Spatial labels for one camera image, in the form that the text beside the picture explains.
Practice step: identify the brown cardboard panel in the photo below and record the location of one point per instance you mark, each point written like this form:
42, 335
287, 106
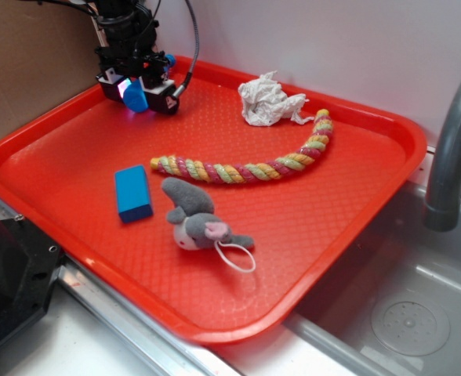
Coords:
46, 57

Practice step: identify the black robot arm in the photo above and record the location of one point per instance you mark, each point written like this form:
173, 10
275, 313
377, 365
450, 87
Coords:
120, 21

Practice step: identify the blue rectangular block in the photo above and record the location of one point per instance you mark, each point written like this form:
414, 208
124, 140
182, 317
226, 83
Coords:
132, 194

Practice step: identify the round sink drain cover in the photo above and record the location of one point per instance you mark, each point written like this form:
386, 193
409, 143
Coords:
409, 326

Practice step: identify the blue plastic bottle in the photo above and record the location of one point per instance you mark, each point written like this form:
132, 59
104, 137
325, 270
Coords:
153, 71

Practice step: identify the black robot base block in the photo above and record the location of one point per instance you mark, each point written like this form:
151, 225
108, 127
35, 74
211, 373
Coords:
29, 262

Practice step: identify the red plastic tray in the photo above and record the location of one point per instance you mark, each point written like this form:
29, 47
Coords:
58, 171

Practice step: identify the grey sink faucet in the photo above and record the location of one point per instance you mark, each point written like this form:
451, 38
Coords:
443, 197

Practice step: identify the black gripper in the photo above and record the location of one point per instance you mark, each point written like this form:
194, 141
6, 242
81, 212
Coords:
124, 60

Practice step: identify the multicolour twisted rope toy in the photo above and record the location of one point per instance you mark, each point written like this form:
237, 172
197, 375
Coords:
279, 168

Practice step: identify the grey plastic sink basin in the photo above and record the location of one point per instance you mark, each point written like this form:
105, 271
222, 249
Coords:
394, 256

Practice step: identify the grey plush elephant toy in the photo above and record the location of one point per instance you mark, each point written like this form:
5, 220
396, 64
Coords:
196, 227

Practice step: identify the crumpled white paper tissue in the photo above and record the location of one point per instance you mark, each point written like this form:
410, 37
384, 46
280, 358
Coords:
265, 102

